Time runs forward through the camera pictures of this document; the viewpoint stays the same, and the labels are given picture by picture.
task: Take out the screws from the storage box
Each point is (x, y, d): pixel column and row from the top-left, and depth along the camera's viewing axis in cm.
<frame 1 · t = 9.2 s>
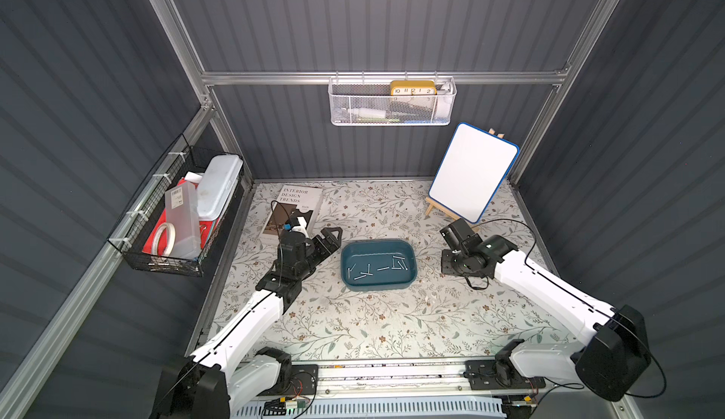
left hand: (336, 236, 81), fingers open
right hand: (454, 263, 82), fingers closed
teal plastic storage tray: (379, 264, 97), on the table
interior design trends book: (291, 198, 111), point 5 cm above the table
blue framed whiteboard: (480, 167, 87), point 29 cm above the table
white plastic case: (215, 184, 75), point 34 cm above the table
translucent plastic container: (181, 211, 70), point 34 cm above the table
silver screw in tray: (364, 276, 93), on the table
silver screw in tray 2: (349, 270, 95), on the table
silver screw in tray 3: (398, 268, 96), on the table

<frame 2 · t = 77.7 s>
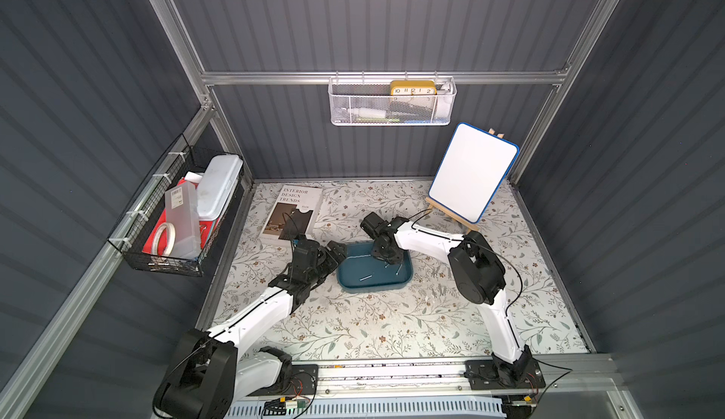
left hand: (342, 254, 85), fingers open
right hand: (386, 253, 98), fingers closed
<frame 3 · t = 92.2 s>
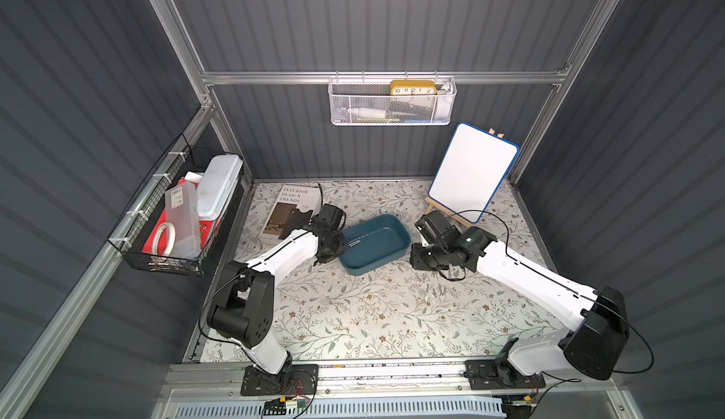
left hand: (344, 249, 91), fingers closed
right hand: (416, 257, 79), fingers closed
teal plastic storage tray: (374, 243, 98), point 4 cm above the table
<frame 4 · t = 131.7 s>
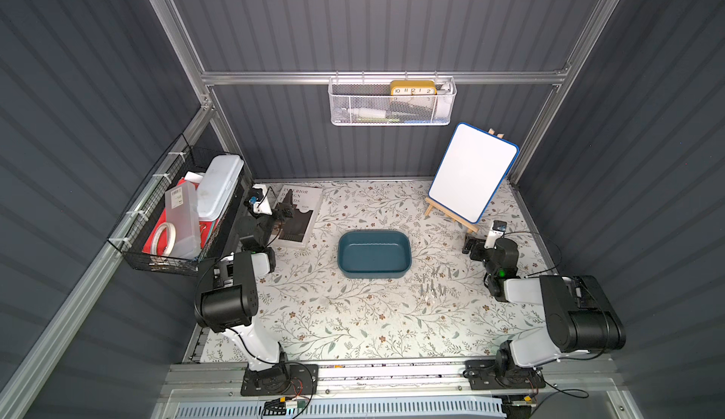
left hand: (280, 188, 87), fingers open
right hand: (489, 236, 93), fingers open
teal plastic storage tray: (374, 254, 102), on the table
